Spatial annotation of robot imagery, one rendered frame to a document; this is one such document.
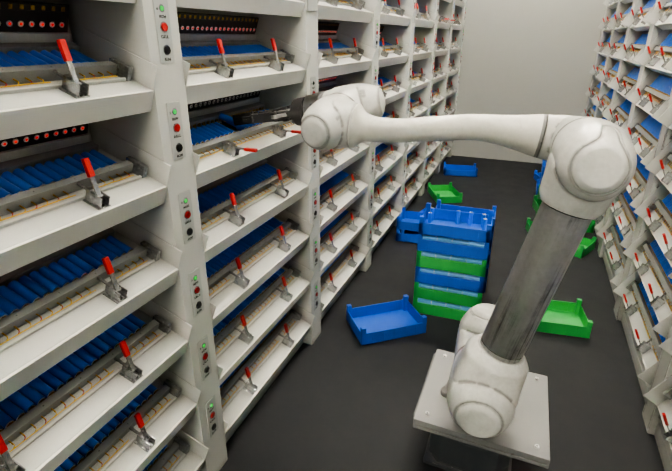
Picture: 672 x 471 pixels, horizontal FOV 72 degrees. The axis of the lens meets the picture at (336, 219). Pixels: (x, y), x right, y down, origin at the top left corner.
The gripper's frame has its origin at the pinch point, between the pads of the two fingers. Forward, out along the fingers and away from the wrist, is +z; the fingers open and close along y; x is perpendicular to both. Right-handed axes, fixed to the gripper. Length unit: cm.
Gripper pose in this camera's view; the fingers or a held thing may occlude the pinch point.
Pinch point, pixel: (246, 118)
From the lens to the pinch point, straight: 138.9
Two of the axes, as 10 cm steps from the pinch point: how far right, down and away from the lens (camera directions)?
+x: 1.5, 9.4, 3.1
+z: -9.1, 0.2, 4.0
